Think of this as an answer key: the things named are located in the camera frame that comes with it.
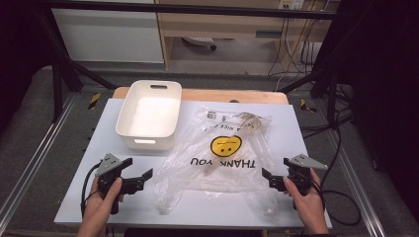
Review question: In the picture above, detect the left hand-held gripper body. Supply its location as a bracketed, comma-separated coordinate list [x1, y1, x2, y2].
[95, 152, 133, 199]

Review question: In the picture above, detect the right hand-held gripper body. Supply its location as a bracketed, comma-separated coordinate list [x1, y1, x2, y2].
[288, 153, 329, 197]

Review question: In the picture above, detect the white plastic storage bin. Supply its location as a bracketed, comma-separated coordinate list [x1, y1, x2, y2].
[115, 79, 183, 152]

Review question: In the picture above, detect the beige spoon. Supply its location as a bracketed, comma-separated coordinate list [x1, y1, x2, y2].
[204, 111, 265, 176]

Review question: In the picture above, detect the clear plastic smiley bag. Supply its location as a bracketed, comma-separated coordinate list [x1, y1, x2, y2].
[151, 106, 280, 217]

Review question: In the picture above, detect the person's right hand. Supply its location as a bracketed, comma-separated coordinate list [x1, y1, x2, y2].
[284, 169, 330, 233]

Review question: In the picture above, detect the person's left hand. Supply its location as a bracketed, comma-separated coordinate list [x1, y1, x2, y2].
[86, 177, 125, 226]

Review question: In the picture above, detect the yellow black tape marker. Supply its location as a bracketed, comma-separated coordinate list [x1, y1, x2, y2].
[87, 93, 102, 111]
[299, 98, 318, 114]

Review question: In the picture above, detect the wooden table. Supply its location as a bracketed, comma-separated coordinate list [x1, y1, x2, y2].
[113, 86, 290, 106]

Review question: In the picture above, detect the white cabinet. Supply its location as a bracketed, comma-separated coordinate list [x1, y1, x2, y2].
[50, 0, 165, 64]

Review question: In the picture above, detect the office chair base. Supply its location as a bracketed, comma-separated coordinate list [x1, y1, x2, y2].
[182, 36, 218, 51]

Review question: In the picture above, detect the wooden desk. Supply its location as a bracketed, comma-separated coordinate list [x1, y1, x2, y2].
[154, 0, 341, 71]

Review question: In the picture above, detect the white power strip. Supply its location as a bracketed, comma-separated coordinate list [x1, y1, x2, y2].
[278, 0, 306, 11]

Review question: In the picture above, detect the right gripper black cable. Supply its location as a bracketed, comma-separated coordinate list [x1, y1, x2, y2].
[309, 171, 327, 211]

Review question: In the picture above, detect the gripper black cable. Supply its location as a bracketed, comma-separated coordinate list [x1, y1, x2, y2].
[80, 162, 102, 219]
[309, 171, 327, 211]

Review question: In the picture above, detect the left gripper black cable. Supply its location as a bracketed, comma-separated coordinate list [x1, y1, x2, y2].
[80, 162, 102, 219]

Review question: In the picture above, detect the black floor cable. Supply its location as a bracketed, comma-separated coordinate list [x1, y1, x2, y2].
[301, 108, 363, 227]

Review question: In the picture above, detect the aluminium floor rail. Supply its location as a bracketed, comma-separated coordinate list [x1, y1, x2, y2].
[0, 93, 79, 225]
[328, 127, 387, 237]

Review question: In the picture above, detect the black metal frame leg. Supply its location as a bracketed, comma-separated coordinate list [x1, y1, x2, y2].
[280, 62, 341, 123]
[33, 9, 117, 123]

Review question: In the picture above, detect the hanging cable bundle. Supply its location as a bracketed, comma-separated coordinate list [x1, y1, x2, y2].
[267, 13, 328, 77]

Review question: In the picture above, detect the black metal frame crossbar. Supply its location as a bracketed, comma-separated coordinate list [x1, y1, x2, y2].
[33, 1, 338, 20]

